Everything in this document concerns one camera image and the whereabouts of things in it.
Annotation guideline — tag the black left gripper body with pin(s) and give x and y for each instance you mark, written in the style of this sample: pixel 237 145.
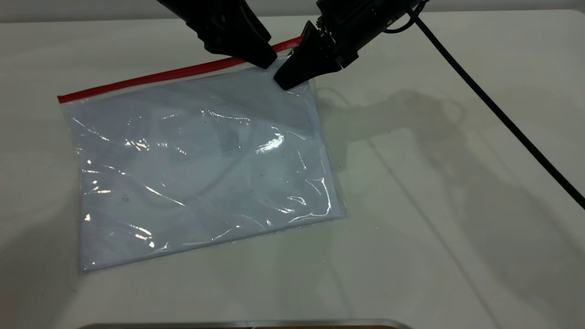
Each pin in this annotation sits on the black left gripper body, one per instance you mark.
pixel 205 13

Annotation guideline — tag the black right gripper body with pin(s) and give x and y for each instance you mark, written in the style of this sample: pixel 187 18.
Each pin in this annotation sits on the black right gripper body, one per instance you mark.
pixel 361 23

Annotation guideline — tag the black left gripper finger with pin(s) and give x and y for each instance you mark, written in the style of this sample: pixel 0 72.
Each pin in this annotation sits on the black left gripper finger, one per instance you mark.
pixel 237 45
pixel 257 25

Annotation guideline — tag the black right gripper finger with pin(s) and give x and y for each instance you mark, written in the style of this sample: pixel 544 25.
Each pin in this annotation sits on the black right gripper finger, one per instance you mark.
pixel 306 71
pixel 308 41

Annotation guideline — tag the clear zip bag red zipper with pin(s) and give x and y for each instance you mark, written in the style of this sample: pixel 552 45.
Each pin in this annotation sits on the clear zip bag red zipper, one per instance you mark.
pixel 205 183

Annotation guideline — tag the silver table edge trim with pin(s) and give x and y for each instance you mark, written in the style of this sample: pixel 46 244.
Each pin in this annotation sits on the silver table edge trim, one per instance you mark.
pixel 247 324

